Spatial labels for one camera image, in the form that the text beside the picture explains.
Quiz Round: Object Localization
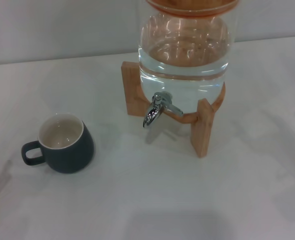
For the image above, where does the dark cup with white inside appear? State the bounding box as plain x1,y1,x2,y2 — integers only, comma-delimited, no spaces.
21,113,95,175

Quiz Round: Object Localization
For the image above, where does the chrome faucet tap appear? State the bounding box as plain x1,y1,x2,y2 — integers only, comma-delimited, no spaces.
142,91,185,130

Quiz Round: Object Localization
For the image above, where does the glass water dispenser jar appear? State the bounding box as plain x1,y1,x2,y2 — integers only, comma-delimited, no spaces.
138,9,238,119

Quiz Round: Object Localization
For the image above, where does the wooden dispenser stand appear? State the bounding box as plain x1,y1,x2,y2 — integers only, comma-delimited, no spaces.
120,60,227,159

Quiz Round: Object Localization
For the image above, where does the wooden jar lid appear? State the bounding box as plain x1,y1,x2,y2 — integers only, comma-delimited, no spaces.
144,0,238,20

